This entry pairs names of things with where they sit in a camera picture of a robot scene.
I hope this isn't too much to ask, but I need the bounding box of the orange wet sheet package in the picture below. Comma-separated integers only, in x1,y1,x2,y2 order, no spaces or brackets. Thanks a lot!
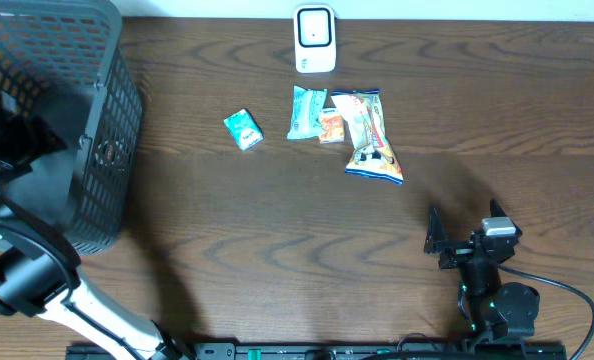
331,89,404,185

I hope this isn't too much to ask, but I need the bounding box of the small orange tissue pack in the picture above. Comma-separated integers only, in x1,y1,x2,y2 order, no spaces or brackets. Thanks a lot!
319,108,345,144

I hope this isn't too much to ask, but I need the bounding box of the green Kleenex tissue pack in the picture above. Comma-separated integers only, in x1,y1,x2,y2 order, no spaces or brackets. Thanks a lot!
287,86,327,140

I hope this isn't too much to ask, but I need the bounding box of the small teal tissue pack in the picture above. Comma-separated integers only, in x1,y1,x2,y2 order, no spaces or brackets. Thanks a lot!
224,109,263,151

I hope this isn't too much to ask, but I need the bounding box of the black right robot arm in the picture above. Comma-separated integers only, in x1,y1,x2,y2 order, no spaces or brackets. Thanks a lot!
424,200,540,343

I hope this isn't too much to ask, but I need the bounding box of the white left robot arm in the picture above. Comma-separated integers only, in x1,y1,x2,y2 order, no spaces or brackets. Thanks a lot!
0,92,196,359

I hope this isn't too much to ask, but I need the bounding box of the dark grey plastic mesh basket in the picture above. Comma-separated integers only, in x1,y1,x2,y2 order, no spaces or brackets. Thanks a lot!
0,0,143,255

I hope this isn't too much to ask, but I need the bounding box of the black cable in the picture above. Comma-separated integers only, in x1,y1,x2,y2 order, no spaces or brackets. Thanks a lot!
494,262,594,360

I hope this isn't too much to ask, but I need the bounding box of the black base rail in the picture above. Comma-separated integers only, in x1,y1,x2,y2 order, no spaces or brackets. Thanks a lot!
66,341,568,360

